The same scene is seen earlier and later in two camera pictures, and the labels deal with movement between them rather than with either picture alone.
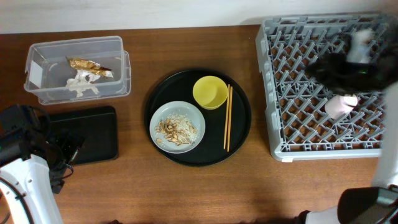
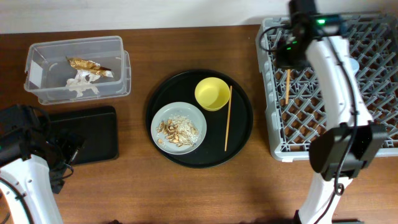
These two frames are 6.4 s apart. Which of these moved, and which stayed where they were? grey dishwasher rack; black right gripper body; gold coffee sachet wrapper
Moved: black right gripper body
Stayed: grey dishwasher rack; gold coffee sachet wrapper
